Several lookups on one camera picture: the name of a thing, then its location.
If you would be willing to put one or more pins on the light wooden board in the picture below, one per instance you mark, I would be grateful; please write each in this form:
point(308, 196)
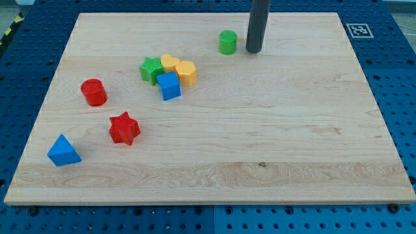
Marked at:
point(294, 124)

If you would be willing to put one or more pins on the green star block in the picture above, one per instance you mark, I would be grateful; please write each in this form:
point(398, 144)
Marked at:
point(150, 69)

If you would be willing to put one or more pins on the red cylinder block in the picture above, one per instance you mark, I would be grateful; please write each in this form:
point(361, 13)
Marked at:
point(94, 92)

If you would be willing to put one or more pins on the blue triangle block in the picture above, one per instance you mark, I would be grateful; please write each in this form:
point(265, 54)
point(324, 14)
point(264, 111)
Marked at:
point(63, 153)

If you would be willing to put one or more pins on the yellow hexagon block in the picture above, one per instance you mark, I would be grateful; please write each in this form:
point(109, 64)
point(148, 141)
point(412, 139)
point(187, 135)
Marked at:
point(187, 73)

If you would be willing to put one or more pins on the blue cube block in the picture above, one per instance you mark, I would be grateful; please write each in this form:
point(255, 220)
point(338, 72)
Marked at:
point(169, 85)

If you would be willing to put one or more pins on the yellow heart block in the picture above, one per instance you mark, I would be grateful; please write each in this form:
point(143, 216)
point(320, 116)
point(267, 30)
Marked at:
point(169, 62)

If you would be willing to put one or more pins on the yellow black hazard tape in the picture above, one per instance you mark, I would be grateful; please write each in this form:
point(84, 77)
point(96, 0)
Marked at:
point(12, 29)

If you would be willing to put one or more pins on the red star block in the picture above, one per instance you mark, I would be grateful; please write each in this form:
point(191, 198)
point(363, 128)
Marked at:
point(123, 129)

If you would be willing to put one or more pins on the green cylinder block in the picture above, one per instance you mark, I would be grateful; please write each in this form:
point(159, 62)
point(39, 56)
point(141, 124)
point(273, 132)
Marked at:
point(227, 42)

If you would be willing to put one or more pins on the white fiducial marker tag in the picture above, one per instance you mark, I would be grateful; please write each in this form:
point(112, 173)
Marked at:
point(359, 30)

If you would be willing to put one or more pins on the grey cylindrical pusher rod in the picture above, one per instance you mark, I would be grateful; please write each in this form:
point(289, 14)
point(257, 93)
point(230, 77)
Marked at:
point(257, 25)

